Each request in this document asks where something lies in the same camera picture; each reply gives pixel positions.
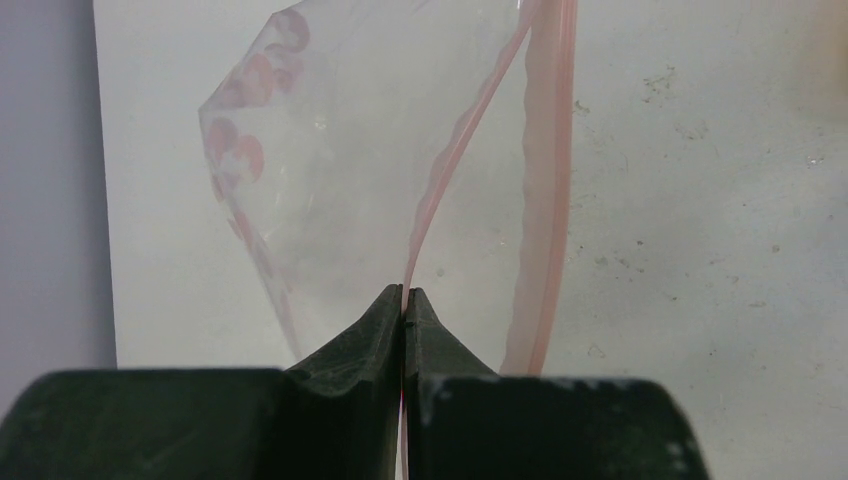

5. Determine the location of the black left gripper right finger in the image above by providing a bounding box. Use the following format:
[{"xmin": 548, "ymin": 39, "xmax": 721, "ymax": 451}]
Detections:
[{"xmin": 403, "ymin": 288, "xmax": 709, "ymax": 479}]

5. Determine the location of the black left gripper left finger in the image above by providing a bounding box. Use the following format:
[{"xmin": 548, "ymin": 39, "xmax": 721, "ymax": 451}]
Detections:
[{"xmin": 1, "ymin": 285, "xmax": 403, "ymax": 479}]

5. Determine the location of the clear pink-dotted zip bag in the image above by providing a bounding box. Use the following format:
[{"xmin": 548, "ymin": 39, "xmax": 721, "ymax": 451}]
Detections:
[{"xmin": 197, "ymin": 0, "xmax": 579, "ymax": 480}]

